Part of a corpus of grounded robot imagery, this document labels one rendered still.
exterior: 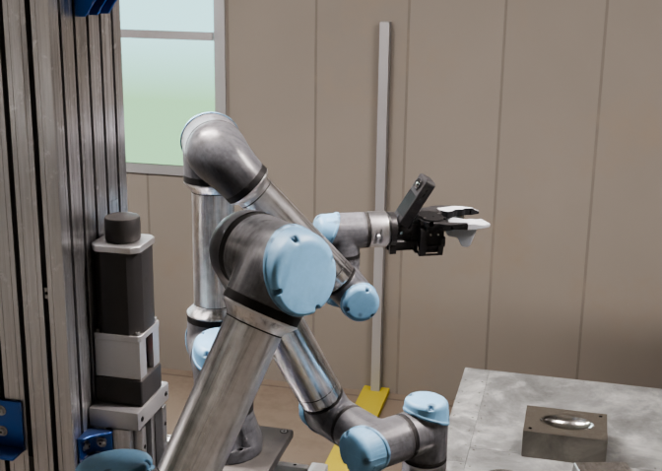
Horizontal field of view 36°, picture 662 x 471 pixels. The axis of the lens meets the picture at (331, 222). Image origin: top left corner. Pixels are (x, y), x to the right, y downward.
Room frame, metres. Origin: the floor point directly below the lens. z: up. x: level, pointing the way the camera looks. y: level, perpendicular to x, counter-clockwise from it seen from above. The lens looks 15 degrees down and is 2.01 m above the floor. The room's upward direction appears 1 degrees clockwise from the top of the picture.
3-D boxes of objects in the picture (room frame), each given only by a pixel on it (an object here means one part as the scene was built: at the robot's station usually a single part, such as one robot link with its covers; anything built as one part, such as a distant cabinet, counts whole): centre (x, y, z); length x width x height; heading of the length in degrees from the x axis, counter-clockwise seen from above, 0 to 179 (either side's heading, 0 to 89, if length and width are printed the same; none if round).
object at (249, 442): (1.87, 0.21, 1.09); 0.15 x 0.15 x 0.10
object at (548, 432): (2.34, -0.59, 0.83); 0.20 x 0.15 x 0.07; 76
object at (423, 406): (1.57, -0.16, 1.23); 0.09 x 0.08 x 0.11; 126
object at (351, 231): (2.05, -0.02, 1.43); 0.11 x 0.08 x 0.09; 103
